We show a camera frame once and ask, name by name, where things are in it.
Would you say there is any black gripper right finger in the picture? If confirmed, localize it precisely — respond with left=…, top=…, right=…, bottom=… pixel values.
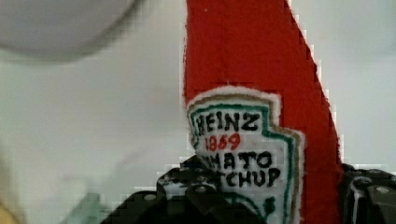
left=339, top=163, right=396, bottom=224

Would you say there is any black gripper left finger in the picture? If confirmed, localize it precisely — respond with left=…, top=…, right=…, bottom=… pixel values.
left=101, top=156, right=266, bottom=224

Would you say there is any red plush ketchup bottle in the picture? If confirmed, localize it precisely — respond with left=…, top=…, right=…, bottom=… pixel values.
left=184, top=0, right=342, bottom=224

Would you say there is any grey round plate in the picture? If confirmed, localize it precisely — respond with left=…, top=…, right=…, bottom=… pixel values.
left=0, top=0, right=139, bottom=56

